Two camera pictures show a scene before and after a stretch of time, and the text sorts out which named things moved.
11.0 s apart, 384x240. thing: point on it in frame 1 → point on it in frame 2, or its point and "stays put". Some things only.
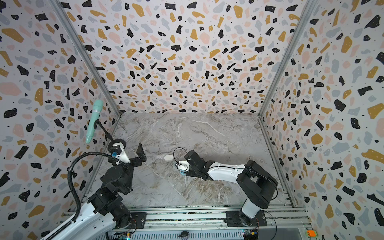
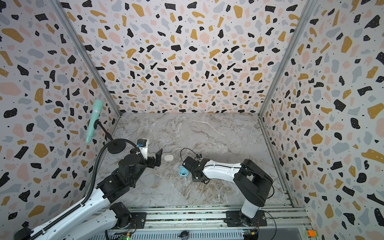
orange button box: x=311 y=233 stays put
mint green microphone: x=96 y=109 stays put
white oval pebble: x=168 y=157 stays put
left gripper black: x=141 y=153 → x=152 y=160
